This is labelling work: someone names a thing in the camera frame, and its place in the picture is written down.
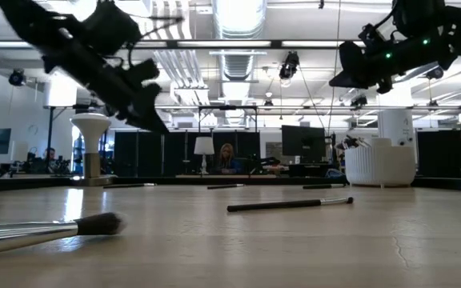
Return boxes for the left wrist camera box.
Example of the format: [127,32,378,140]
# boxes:
[126,58,161,87]

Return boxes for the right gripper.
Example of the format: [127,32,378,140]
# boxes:
[329,38,419,95]

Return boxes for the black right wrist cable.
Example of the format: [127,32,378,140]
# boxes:
[360,7,399,45]

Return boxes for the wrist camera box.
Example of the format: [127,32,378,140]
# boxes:
[126,58,161,87]
[339,41,375,68]

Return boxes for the black computer monitor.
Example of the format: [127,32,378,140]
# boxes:
[281,124,327,158]

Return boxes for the black overhead frame beam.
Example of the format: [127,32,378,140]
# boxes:
[0,38,461,50]

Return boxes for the large silver-handled powder brush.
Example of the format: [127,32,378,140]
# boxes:
[0,211,126,258]

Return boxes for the white ribbed round organizer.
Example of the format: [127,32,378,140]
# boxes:
[344,138,417,188]

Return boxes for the black ceiling spotlight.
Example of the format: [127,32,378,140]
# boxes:
[8,68,27,87]
[350,94,368,109]
[425,66,445,81]
[278,50,300,81]

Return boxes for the person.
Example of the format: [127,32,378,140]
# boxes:
[217,142,244,176]
[42,146,58,169]

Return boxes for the black horizontal truss bar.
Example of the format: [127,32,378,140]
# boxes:
[44,103,461,113]

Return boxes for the black aluminium table frame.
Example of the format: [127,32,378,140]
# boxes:
[0,172,461,194]

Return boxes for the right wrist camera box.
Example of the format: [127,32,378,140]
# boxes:
[339,41,375,68]

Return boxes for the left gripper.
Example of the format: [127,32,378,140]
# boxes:
[60,2,170,135]

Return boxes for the white cylindrical appliance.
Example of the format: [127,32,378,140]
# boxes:
[377,108,416,150]

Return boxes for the black partition panels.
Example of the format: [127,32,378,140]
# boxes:
[113,130,262,178]
[415,128,461,180]

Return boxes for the white mushroom table lamp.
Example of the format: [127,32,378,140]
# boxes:
[70,112,116,187]

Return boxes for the white-shade table lamp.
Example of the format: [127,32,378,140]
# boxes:
[193,135,215,175]

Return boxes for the silver ventilation duct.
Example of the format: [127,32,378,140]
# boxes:
[212,0,267,125]

